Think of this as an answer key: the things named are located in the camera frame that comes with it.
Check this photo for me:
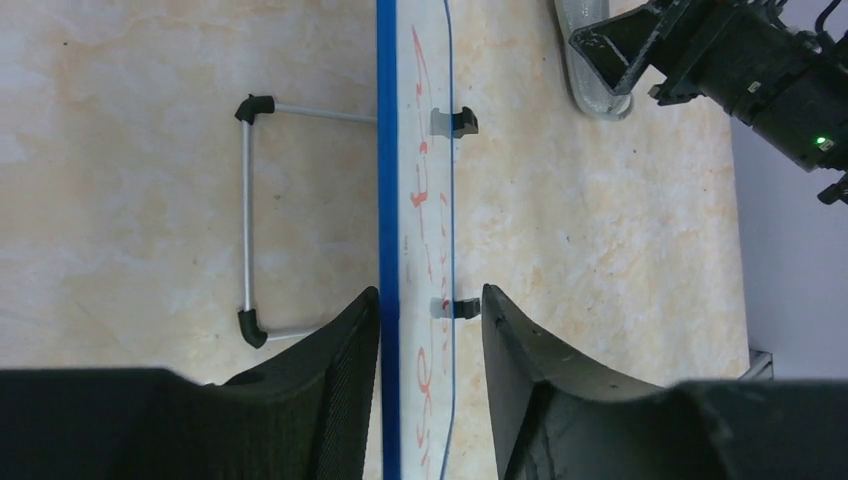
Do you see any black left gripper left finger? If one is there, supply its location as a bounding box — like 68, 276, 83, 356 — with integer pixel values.
1, 287, 380, 479

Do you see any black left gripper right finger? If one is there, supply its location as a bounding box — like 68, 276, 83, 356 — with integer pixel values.
481, 285, 847, 479

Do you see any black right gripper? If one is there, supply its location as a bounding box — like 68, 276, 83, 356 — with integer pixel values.
569, 1, 847, 171

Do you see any grey transparent eraser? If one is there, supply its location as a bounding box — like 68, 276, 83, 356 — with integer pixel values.
554, 0, 634, 121

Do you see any blue framed whiteboard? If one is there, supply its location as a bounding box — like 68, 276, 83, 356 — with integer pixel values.
356, 1, 478, 479

